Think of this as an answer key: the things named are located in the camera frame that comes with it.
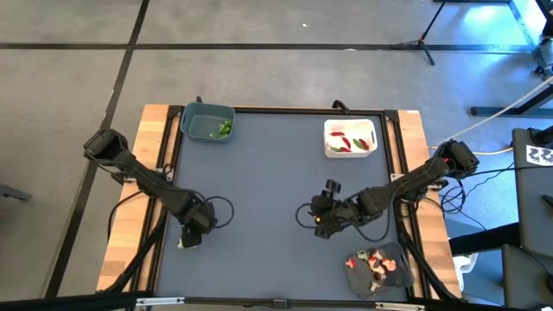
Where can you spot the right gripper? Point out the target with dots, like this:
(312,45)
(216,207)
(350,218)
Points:
(334,211)

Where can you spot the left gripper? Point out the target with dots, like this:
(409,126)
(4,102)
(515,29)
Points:
(198,213)

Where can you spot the white mushroom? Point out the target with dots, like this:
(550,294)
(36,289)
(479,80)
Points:
(379,254)
(374,285)

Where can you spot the green chili pepper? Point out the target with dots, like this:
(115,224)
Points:
(358,144)
(334,149)

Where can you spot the tan mushroom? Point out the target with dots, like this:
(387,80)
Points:
(380,270)

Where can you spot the orange mushroom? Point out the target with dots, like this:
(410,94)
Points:
(389,264)

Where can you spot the brown mushroom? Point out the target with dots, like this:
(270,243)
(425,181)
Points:
(377,277)

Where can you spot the white plastic basket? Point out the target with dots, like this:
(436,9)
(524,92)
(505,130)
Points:
(350,125)

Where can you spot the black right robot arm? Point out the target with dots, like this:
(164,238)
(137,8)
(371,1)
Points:
(410,183)

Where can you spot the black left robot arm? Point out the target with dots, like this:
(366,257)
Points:
(142,175)

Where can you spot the silver mounting plate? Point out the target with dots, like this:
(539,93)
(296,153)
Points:
(169,174)
(394,177)

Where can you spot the teal plastic basket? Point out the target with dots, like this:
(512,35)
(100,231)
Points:
(198,125)

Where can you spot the dark grey plastic basket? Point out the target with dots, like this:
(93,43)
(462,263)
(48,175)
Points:
(397,281)

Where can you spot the white plastic object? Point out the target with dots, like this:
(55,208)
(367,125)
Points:
(467,263)

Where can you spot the black desk beam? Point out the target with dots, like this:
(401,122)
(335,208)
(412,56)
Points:
(484,239)

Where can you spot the grey floor object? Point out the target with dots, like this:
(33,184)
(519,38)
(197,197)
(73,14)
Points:
(13,192)

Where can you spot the black tripod stand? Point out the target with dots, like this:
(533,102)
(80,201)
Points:
(420,42)

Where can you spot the black desk leg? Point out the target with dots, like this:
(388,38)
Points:
(497,111)

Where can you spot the grey cabinet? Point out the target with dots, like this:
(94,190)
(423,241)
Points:
(533,194)

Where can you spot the grey box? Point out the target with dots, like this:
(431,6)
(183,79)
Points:
(523,281)

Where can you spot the white paper black print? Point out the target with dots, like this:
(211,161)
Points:
(540,154)

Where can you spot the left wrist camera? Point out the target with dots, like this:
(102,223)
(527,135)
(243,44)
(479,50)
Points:
(190,236)

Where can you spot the silver metal bracket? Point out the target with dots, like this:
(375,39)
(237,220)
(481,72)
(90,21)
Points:
(160,301)
(399,306)

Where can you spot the black frame hook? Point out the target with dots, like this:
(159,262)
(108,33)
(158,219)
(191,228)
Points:
(341,105)
(198,99)

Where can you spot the black aluminium table frame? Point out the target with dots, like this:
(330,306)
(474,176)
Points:
(281,109)

